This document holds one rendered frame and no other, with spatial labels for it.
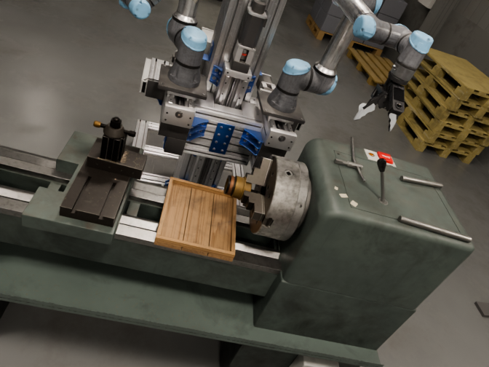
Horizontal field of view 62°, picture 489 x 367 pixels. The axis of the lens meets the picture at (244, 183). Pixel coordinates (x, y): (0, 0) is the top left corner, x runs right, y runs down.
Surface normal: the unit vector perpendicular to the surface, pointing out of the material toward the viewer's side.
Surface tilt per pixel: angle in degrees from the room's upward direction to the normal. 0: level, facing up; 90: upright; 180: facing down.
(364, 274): 90
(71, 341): 0
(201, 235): 0
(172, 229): 0
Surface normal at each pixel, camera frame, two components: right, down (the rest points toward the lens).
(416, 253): 0.00, 0.62
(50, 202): 0.32, -0.74
